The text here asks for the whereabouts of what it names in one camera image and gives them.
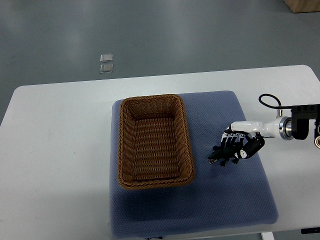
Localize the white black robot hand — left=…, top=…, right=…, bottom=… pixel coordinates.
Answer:
left=220, top=119, right=293, bottom=159

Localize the dark toy crocodile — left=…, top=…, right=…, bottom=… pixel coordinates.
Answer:
left=207, top=145, right=240, bottom=167

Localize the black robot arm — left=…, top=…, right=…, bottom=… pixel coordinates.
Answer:
left=220, top=104, right=320, bottom=163

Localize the brown wicker basket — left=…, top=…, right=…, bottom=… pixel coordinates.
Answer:
left=117, top=94, right=196, bottom=190

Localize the blue-grey fabric mat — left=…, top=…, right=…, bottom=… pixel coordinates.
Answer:
left=109, top=91, right=279, bottom=239

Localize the white table leg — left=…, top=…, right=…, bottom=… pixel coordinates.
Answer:
left=260, top=231, right=275, bottom=240

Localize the black table control panel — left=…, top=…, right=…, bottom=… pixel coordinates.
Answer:
left=300, top=227, right=320, bottom=235

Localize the wooden box corner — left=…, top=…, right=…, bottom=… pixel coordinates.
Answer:
left=284, top=0, right=320, bottom=14

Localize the upper metal floor plate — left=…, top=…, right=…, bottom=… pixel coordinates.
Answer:
left=100, top=53, right=113, bottom=63

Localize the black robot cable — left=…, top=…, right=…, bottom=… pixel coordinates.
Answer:
left=258, top=93, right=293, bottom=110

